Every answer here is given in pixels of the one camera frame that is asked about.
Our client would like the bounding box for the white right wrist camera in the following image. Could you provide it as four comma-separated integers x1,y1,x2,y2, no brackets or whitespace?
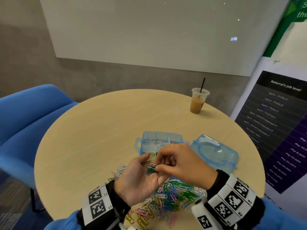
192,199,216,230

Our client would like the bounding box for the blue compartment organizer box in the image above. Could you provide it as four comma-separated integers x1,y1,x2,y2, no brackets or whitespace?
134,131,184,158

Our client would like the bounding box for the pile of coloured paper clips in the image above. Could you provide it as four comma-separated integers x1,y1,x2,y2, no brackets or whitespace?
108,163,207,230

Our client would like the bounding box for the person's right hand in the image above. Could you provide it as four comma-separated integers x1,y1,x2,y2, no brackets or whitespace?
154,143,218,190

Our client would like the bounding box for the round wooden table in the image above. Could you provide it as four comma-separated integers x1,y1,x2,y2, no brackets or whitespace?
34,89,266,230

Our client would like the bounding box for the iced coffee plastic cup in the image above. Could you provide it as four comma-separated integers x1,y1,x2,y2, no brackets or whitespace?
190,88,211,114

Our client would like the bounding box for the person's left hand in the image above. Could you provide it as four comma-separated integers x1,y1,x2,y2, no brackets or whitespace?
114,152,169,206

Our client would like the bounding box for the green paper clip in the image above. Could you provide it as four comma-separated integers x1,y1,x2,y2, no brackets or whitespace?
146,163,159,174

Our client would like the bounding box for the blue upholstered chair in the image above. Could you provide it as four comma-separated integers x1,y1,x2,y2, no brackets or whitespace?
0,84,79,211

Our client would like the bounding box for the person's left forearm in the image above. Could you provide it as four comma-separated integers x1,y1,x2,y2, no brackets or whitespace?
45,181,130,230

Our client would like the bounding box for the white wall board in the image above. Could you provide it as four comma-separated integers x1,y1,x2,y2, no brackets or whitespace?
39,0,292,77

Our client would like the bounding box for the left wrist marker band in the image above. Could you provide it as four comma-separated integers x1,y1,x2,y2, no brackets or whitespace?
81,185,114,226

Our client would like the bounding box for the blue transparent box lid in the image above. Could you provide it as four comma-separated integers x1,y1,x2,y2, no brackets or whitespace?
191,134,240,174

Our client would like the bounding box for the standing poster banner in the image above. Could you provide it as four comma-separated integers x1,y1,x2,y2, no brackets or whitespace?
231,0,307,209

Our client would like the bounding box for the wrist marker band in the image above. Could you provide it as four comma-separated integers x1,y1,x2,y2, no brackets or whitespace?
207,174,256,226
81,185,114,226

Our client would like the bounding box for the right wrist marker band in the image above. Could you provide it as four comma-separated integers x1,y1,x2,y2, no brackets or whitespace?
207,174,256,226

